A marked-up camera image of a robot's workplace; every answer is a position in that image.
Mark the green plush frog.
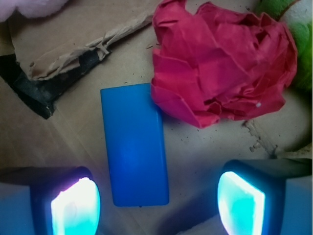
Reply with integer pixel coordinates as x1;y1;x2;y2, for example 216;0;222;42
255;0;313;93

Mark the brown paper bag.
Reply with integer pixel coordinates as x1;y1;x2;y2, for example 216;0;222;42
0;0;313;235

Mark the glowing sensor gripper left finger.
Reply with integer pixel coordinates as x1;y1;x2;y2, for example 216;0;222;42
0;166;101;235

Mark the pink plush bunny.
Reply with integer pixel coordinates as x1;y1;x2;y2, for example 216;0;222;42
0;0;67;22

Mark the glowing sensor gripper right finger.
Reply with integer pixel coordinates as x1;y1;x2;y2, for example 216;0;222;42
217;159;313;235

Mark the blue rectangular block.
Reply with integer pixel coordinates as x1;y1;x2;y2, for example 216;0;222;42
100;84;169;207

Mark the crumpled red paper ball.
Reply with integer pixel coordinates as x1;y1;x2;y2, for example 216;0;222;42
151;0;298;128

